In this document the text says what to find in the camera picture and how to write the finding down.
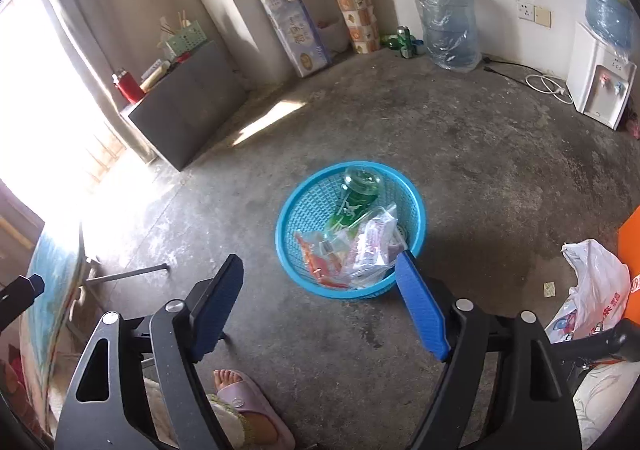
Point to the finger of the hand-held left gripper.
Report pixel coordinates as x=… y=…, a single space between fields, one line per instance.
x=20 y=295

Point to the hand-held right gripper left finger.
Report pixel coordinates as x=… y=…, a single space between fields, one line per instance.
x=220 y=305

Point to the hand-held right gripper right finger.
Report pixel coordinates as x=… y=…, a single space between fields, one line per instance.
x=422 y=305

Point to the clear plastic container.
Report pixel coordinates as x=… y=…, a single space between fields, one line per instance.
x=375 y=240

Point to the green plastic bottle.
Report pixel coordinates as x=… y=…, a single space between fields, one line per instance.
x=357 y=205

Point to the blue plastic basket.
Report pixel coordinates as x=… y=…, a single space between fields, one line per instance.
x=305 y=210

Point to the person's foot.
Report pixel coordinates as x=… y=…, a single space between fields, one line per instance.
x=225 y=380

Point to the metal table leg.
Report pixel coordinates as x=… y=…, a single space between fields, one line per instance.
x=130 y=273

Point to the pink slipper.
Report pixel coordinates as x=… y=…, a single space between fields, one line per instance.
x=250 y=400

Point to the small paper scrap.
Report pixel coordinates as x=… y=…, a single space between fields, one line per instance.
x=550 y=290

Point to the white plastic bag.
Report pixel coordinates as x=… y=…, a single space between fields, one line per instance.
x=595 y=280

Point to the floral cloth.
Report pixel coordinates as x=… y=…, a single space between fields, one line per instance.
x=605 y=400

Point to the grey cabinet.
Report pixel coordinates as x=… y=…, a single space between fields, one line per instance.
x=190 y=99

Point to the orange board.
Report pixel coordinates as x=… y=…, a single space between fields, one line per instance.
x=631 y=250

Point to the red thermos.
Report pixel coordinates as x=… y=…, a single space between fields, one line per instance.
x=129 y=88

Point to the wooden rolling pin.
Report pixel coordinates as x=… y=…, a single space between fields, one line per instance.
x=152 y=81

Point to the green storage basket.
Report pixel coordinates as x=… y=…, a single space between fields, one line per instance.
x=187 y=42

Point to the white water dispenser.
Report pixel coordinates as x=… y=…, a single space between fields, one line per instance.
x=590 y=79

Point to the bagged water jug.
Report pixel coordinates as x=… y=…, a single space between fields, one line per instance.
x=447 y=24

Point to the bundle of wooden chopsticks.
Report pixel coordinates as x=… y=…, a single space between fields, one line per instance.
x=182 y=23

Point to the toilet paper pack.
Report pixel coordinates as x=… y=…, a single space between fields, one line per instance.
x=295 y=29

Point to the white wall socket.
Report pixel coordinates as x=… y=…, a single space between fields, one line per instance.
x=526 y=10

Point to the beige wall plate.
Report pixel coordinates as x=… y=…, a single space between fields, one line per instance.
x=543 y=15

